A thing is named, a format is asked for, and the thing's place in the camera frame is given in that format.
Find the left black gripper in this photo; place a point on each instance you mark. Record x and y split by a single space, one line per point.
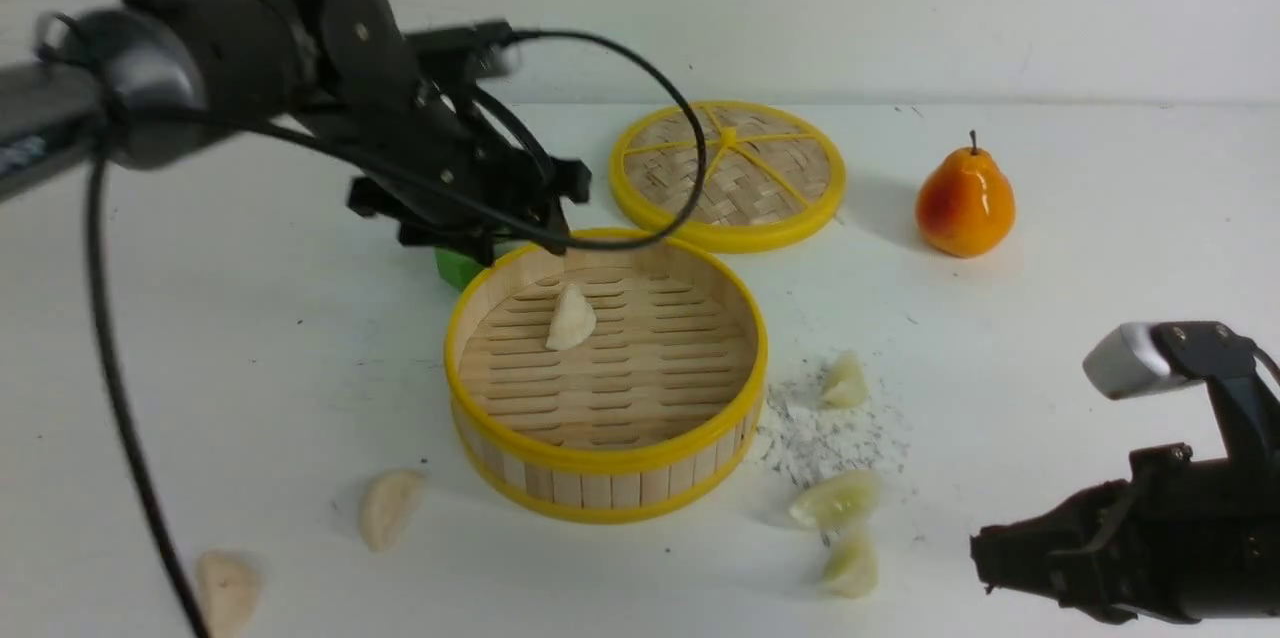
446 176

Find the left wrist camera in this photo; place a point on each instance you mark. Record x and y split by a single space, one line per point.
465 53

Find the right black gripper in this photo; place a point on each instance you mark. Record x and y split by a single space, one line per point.
1182 541

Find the bamboo steamer tray yellow rim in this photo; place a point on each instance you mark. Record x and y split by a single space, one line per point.
650 414

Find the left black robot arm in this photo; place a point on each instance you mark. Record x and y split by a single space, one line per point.
154 81

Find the pale green dumpling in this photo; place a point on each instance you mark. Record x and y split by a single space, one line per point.
838 502
845 386
852 569

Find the orange toy pear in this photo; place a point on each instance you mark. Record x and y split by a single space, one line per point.
966 206

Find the green cube block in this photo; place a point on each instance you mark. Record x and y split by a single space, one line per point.
457 270

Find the white dumpling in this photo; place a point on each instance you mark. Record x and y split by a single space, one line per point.
387 505
229 592
573 322

